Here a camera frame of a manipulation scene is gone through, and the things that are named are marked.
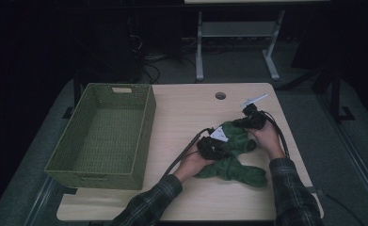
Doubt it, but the person's left hand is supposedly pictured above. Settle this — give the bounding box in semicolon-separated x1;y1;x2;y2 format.
171;150;217;185

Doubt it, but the green fuzzy cloth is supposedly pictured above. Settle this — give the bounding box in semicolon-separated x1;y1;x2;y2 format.
194;121;268;189

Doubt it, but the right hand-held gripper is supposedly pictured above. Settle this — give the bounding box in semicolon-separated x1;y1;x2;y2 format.
232;93;268;131

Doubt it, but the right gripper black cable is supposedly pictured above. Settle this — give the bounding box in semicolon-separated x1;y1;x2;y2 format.
260;110;291;159

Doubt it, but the green woven basket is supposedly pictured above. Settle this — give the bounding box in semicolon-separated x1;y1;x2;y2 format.
43;82;157;191

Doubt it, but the white metal stand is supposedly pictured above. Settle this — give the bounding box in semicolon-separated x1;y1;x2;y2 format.
195;8;286;83

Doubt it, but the metal floor rail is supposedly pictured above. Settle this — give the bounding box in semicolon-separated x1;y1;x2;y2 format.
23;175;59;226

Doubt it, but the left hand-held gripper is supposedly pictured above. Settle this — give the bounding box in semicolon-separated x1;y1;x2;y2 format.
197;126;232;161

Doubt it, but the tangle of floor cables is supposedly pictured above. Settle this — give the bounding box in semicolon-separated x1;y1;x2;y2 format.
128;33;199;85

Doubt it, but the person's right hand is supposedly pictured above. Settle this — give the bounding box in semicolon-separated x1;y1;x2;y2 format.
247;121;287;161

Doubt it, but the dark metal stand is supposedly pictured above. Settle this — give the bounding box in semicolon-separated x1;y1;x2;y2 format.
279;59;357;124

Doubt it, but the black floor cable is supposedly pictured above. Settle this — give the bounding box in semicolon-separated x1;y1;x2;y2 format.
307;186;366;226

